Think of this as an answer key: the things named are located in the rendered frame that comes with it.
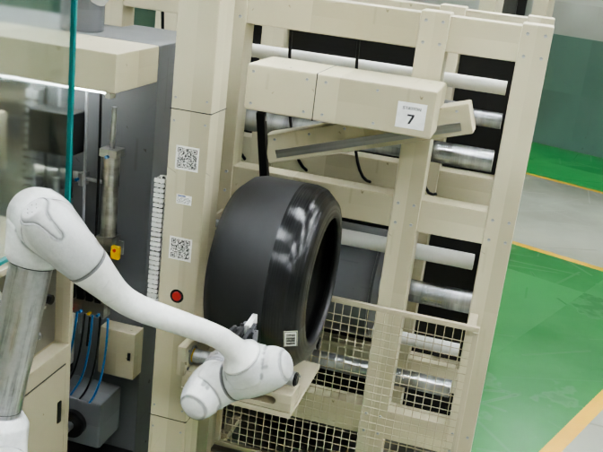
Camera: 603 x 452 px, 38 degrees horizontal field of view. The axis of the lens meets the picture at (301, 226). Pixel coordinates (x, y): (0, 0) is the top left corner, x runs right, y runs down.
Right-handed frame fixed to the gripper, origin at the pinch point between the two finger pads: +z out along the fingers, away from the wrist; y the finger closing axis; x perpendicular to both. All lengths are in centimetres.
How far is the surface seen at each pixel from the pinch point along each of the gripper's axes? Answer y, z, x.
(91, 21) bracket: 81, 62, -62
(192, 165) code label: 30, 28, -32
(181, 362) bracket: 24.4, 8.7, 25.2
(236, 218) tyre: 11.3, 16.0, -23.8
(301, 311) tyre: -12.0, 9.6, -1.7
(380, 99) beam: -19, 58, -52
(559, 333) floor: -107, 306, 158
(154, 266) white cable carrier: 40.8, 24.4, 3.0
